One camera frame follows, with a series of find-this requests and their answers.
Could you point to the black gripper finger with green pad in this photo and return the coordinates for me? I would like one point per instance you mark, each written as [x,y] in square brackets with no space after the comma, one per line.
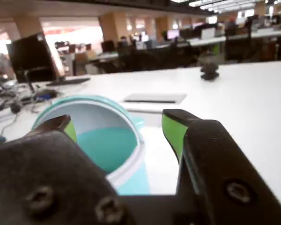
[220,168]
[37,168]

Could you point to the teal whale-shaped bin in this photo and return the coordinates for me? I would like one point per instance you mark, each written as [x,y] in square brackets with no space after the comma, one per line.
[107,145]

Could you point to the small black round object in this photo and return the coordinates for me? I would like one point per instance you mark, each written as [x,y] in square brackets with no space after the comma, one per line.
[15,107]

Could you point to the blue and black device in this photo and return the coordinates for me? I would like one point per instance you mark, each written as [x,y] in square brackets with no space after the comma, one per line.
[45,95]

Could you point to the black keyboard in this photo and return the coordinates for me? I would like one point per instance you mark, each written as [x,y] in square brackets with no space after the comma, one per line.
[68,81]

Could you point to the small black desk object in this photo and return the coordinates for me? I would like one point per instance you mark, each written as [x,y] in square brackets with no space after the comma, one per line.
[209,71]

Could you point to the black computer monitor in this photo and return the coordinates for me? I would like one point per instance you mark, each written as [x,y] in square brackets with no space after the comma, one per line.
[32,56]

